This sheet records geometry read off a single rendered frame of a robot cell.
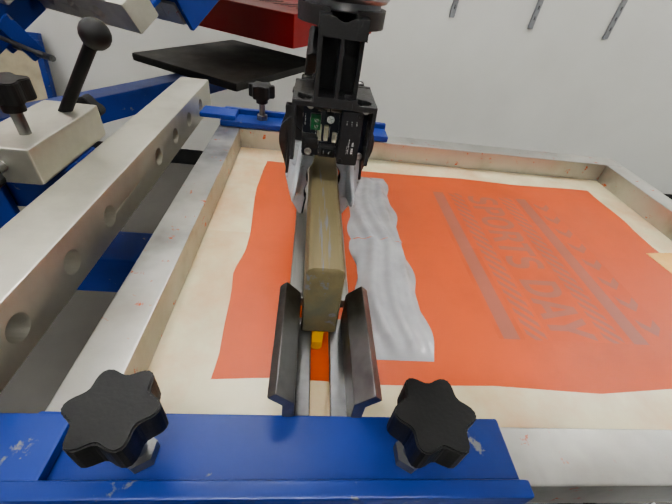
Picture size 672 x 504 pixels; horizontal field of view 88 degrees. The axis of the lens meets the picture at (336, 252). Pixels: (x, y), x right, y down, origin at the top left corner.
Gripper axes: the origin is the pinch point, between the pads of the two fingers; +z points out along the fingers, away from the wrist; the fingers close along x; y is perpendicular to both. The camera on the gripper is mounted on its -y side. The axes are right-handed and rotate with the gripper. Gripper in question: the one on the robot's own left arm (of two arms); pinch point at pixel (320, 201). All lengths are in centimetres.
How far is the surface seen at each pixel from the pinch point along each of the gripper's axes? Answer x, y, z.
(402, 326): 8.7, 14.9, 4.5
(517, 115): 140, -199, 44
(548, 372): 22.6, 19.2, 5.1
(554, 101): 160, -199, 33
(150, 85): -44, -63, 9
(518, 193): 36.3, -16.6, 5.3
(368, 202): 7.8, -8.0, 4.6
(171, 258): -14.6, 10.0, 1.8
